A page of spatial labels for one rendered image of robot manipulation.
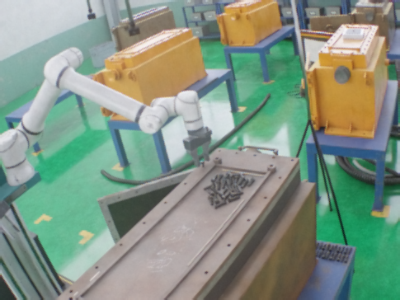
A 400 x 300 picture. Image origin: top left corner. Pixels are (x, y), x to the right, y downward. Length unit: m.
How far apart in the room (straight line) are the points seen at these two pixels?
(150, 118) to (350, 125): 2.39
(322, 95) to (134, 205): 2.09
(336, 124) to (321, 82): 0.41
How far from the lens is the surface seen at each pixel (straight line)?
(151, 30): 8.99
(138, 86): 4.69
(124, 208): 2.29
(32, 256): 2.77
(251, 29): 7.17
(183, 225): 1.64
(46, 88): 2.16
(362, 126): 3.75
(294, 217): 1.78
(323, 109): 3.77
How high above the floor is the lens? 2.33
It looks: 28 degrees down
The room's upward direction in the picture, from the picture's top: 13 degrees counter-clockwise
